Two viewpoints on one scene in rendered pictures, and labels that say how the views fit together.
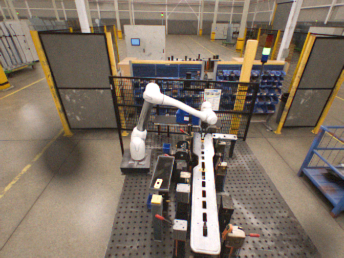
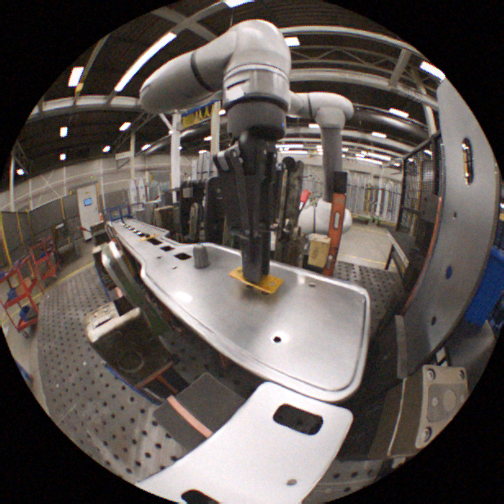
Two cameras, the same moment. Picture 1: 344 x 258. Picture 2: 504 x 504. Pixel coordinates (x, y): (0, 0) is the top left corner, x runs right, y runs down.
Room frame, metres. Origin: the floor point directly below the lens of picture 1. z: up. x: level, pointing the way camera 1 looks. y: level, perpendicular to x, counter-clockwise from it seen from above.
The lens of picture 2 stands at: (1.84, -0.49, 1.16)
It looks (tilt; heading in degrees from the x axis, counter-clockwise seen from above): 24 degrees down; 120
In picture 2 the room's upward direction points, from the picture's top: straight up
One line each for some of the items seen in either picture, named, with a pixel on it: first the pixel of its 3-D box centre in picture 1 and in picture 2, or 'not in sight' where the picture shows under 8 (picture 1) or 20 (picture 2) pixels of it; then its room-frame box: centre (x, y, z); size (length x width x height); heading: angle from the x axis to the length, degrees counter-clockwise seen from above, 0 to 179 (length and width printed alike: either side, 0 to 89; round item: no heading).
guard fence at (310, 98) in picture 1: (314, 90); not in sight; (3.67, -2.80, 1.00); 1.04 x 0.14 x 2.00; 93
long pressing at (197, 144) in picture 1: (203, 171); (144, 238); (1.24, -0.26, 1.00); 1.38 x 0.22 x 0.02; 175
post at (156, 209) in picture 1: (157, 220); (169, 223); (0.81, 0.12, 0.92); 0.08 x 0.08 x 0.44; 85
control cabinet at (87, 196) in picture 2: not in sight; (87, 207); (-5.44, -0.10, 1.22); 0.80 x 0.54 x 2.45; 93
